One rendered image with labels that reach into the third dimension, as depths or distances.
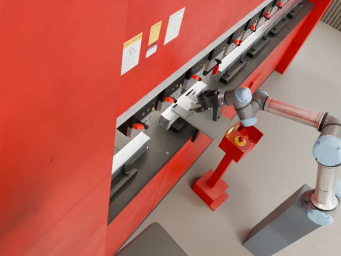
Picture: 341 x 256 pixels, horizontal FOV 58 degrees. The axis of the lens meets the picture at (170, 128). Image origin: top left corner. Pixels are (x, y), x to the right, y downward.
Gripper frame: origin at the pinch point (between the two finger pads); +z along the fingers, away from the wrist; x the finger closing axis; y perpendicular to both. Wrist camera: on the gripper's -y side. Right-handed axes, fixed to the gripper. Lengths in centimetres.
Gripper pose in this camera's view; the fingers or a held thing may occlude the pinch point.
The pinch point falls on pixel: (194, 107)
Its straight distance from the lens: 169.2
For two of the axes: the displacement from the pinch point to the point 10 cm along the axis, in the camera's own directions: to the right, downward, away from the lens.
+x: -5.8, 5.7, -5.8
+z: -6.6, 0.8, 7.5
